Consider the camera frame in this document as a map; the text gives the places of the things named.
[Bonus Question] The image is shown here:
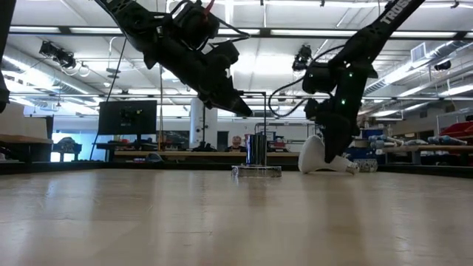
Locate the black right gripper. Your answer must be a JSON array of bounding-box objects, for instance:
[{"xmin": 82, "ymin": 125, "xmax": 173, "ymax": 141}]
[{"xmin": 304, "ymin": 69, "xmax": 370, "ymax": 164}]

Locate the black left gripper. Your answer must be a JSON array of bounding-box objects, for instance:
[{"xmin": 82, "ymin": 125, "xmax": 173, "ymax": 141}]
[{"xmin": 162, "ymin": 41, "xmax": 253, "ymax": 116}]

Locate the white flood lightbulb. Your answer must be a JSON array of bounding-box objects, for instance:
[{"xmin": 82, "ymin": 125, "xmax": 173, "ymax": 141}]
[{"xmin": 297, "ymin": 134, "xmax": 360, "ymax": 175}]

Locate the chrome socket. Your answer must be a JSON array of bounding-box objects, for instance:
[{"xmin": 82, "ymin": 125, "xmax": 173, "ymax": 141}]
[{"xmin": 231, "ymin": 133, "xmax": 282, "ymax": 178}]

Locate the blue shelf unit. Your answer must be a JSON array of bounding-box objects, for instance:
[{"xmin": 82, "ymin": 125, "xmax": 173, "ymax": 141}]
[{"xmin": 347, "ymin": 127, "xmax": 385, "ymax": 160}]

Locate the thin black gantry stand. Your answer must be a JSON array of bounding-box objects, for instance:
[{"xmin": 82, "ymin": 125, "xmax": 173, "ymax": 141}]
[{"xmin": 201, "ymin": 90, "xmax": 268, "ymax": 167}]

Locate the person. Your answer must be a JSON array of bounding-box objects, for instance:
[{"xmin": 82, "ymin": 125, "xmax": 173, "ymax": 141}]
[{"xmin": 225, "ymin": 135, "xmax": 248, "ymax": 153}]

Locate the large wooden desk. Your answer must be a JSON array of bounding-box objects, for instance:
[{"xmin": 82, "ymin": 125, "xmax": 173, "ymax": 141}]
[{"xmin": 114, "ymin": 150, "xmax": 300, "ymax": 163}]

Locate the long wooden workbench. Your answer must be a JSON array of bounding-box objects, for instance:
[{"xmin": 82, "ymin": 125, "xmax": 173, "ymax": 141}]
[{"xmin": 384, "ymin": 145, "xmax": 473, "ymax": 166}]

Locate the black overhead bar with lights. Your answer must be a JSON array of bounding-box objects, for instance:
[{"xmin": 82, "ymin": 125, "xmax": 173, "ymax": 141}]
[{"xmin": 9, "ymin": 25, "xmax": 473, "ymax": 41}]

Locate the black monitor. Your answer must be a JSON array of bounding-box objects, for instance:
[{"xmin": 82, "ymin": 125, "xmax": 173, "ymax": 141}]
[{"xmin": 98, "ymin": 100, "xmax": 158, "ymax": 136}]

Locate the red storage bin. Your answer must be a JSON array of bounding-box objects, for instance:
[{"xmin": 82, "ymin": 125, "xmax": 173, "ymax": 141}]
[{"xmin": 439, "ymin": 121, "xmax": 473, "ymax": 140}]

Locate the dark monitor desk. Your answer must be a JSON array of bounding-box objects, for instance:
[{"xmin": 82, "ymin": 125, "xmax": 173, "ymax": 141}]
[{"xmin": 95, "ymin": 141, "xmax": 163, "ymax": 163}]

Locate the wooden side bench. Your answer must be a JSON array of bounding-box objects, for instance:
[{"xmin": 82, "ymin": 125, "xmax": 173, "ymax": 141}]
[{"xmin": 0, "ymin": 134, "xmax": 55, "ymax": 163}]

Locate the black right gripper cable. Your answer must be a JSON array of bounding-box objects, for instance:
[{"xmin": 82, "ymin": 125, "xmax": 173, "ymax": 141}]
[{"xmin": 268, "ymin": 44, "xmax": 344, "ymax": 119}]

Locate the black hanging camera with cable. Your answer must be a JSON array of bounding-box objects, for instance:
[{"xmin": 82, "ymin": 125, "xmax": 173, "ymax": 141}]
[{"xmin": 291, "ymin": 44, "xmax": 318, "ymax": 73}]

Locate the thin black hanging cable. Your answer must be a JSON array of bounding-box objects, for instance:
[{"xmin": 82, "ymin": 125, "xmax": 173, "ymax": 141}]
[{"xmin": 106, "ymin": 36, "xmax": 129, "ymax": 103}]

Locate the black aluminium table frame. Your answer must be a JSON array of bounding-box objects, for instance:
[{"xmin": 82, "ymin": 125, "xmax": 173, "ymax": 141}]
[{"xmin": 0, "ymin": 161, "xmax": 473, "ymax": 180}]

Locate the black ceiling camera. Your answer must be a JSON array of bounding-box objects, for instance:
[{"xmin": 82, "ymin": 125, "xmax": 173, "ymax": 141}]
[{"xmin": 38, "ymin": 40, "xmax": 77, "ymax": 70}]

